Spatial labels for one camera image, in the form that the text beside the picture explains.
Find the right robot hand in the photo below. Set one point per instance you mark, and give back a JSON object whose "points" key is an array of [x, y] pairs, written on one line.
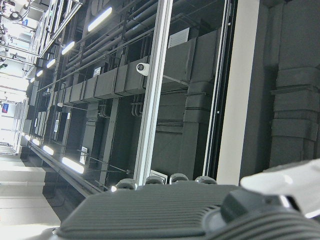
{"points": [[150, 215]]}

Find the grey ventilation duct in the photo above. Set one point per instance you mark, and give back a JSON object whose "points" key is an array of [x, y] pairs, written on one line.
{"points": [[107, 85]]}

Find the white ceiling beam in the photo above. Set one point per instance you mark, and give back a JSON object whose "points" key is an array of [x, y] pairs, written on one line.
{"points": [[237, 100]]}

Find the white dome security camera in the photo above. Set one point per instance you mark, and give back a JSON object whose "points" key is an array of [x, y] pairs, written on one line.
{"points": [[142, 68]]}

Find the aluminium profile post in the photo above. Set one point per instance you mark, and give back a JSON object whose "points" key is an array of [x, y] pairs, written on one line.
{"points": [[155, 87]]}

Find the thin aluminium rail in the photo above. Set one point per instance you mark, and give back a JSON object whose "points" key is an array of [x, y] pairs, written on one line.
{"points": [[217, 100]]}

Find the long ceiling light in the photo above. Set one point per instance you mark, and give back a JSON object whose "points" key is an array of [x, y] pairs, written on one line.
{"points": [[50, 63], [68, 47], [73, 165], [39, 73], [35, 142], [48, 150], [100, 19]]}

